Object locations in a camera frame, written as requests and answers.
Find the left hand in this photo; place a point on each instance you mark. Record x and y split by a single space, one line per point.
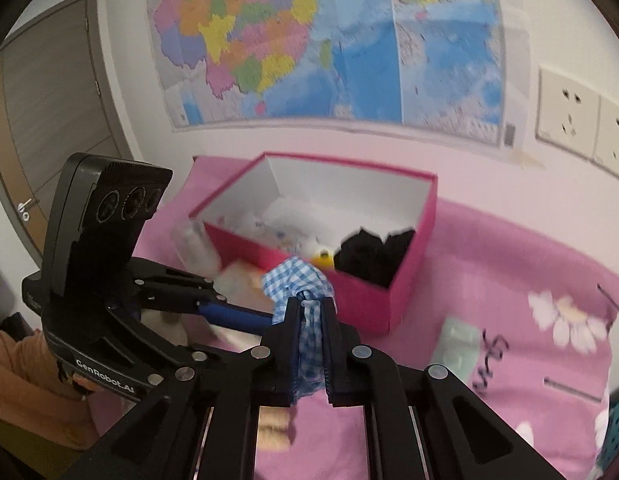
73 385

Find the orange sleeve forearm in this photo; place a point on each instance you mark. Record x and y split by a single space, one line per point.
34 398

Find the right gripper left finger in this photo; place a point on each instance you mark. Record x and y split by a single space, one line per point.
197 410

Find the pink floral bedsheet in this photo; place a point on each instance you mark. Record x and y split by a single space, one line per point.
522 320

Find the white yellow wipes pack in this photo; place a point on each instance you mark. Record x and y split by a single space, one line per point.
323 258

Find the white spray bottle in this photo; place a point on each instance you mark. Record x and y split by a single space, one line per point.
195 249

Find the white wall socket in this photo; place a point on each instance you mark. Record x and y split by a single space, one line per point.
606 154
568 113

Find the pink cardboard box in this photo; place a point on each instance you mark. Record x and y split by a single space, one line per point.
320 202

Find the pastel tissue pack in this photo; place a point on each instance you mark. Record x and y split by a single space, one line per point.
241 284

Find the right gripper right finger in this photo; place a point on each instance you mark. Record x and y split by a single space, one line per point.
420 424

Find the beige teddy bear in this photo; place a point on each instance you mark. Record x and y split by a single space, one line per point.
274 429

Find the grey wooden door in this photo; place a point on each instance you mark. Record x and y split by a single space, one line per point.
55 101

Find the colourful wall map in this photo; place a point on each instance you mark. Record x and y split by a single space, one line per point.
457 68

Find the black soft cloth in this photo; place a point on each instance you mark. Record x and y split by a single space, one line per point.
370 258

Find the white printed plastic pouch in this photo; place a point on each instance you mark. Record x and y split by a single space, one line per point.
254 228

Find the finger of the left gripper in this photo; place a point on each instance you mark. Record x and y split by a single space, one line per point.
215 311
154 279

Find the blue perforated basket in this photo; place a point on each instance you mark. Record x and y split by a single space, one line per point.
610 448

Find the silver door handle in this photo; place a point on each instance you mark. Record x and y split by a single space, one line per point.
24 208

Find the blue gingham cloth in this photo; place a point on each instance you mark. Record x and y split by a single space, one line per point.
296 278

